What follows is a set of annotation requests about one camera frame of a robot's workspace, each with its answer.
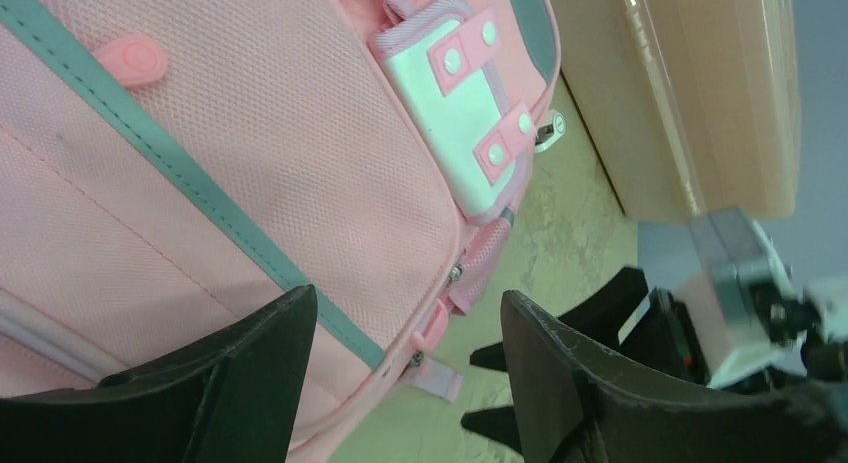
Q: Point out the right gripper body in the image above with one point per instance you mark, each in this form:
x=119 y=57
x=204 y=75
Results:
x=665 y=339

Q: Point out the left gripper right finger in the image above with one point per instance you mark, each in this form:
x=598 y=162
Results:
x=571 y=393

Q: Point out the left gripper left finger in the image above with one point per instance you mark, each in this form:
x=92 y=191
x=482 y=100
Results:
x=231 y=396

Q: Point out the pink backpack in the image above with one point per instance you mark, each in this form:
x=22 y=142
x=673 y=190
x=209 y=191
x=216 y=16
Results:
x=169 y=167

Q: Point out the pink mini stapler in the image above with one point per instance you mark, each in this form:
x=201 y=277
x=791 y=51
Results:
x=550 y=130

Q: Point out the orange plastic storage box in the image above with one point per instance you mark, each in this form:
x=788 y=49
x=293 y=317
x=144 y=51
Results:
x=692 y=105

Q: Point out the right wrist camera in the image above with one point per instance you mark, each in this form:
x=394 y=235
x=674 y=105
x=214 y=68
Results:
x=746 y=313

